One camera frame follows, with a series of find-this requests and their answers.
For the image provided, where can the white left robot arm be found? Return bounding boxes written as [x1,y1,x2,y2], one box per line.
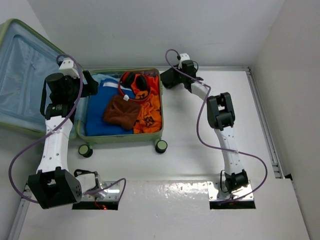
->
[27,70,99,209]

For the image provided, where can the plain orange cloth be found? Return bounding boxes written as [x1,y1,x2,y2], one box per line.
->
[131,75,160,95]

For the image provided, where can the orange black patterned blanket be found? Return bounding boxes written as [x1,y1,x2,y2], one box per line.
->
[133,93,162,134]

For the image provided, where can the light blue cloth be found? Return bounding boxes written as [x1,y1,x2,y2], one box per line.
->
[92,73,120,83]

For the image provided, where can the green hard-shell suitcase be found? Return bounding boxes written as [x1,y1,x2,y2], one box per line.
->
[0,18,168,154]

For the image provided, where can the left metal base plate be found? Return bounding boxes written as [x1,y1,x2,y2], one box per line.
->
[81,181,121,202]

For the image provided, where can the red black headphones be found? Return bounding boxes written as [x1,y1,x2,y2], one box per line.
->
[117,71,151,104]

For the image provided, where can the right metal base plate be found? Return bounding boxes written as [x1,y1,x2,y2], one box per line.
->
[207,181,254,202]

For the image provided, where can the black pouch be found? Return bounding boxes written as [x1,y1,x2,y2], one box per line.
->
[160,67,185,89]

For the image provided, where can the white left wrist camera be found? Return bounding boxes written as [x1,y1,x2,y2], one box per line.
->
[59,57,79,79]

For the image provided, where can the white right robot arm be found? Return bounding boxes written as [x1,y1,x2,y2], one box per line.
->
[173,60,249,194]

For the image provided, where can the metal base plate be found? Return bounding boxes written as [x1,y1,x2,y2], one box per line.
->
[207,181,254,202]
[81,181,121,202]

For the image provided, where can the brown towel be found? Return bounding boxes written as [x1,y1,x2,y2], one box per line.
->
[102,95,141,131]

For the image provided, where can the blue garment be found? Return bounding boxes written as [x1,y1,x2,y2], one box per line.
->
[85,79,133,137]

